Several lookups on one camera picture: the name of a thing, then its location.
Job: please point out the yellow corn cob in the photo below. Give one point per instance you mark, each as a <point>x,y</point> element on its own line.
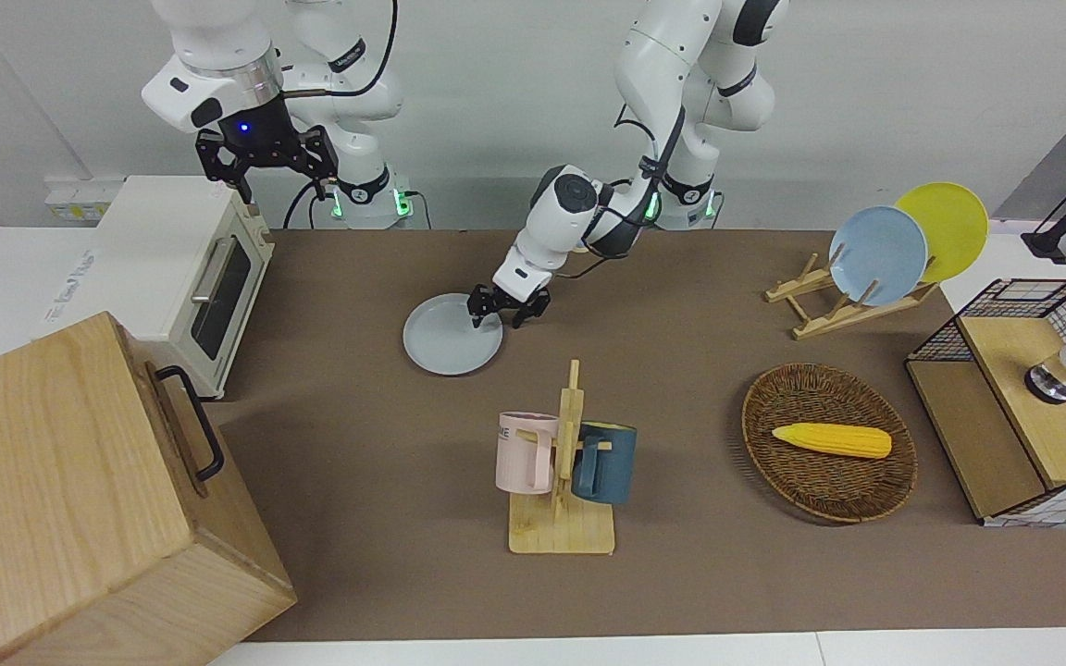
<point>834,440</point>

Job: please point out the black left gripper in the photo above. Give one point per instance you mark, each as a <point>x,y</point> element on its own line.
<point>510,301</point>

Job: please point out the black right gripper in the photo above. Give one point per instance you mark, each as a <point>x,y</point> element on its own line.
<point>260,148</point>

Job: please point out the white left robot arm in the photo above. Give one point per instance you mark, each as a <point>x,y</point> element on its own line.
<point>653,55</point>

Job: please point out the pink mug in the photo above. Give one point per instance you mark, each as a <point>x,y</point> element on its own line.
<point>522,453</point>

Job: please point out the brown table mat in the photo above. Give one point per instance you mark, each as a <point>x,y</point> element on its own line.
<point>385,435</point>

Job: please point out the dark blue mug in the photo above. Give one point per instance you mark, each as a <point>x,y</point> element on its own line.
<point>612,467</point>

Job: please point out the brown wicker basket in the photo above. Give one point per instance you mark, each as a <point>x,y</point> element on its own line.
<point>824,486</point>

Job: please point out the white wall power strip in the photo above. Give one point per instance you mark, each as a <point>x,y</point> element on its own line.
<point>75,205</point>

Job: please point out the light blue plate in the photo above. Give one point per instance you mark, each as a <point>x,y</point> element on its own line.
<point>877,254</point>

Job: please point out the gray plate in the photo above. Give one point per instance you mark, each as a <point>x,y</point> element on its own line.
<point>445,340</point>

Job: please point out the wooden mug holder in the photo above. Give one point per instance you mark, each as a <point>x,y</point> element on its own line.
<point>559,532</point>

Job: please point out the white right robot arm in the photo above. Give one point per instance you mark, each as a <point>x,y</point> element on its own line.
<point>218,37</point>

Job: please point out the white toaster oven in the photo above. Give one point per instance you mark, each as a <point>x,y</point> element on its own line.
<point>158,250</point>

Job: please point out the yellow plate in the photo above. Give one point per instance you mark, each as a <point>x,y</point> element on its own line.
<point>954,227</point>

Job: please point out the wooden plate rack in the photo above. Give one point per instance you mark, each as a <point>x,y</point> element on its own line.
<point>829,314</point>

